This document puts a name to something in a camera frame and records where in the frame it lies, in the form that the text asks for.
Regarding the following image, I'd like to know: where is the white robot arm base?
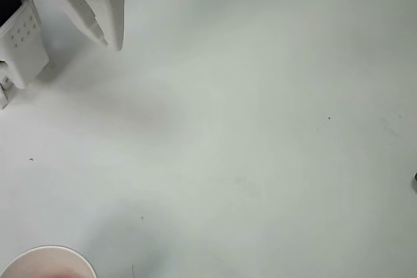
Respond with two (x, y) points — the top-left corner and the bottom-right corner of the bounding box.
(0, 0), (50, 110)

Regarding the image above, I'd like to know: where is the white paper cup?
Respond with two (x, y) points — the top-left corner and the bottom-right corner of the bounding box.
(0, 244), (97, 278)

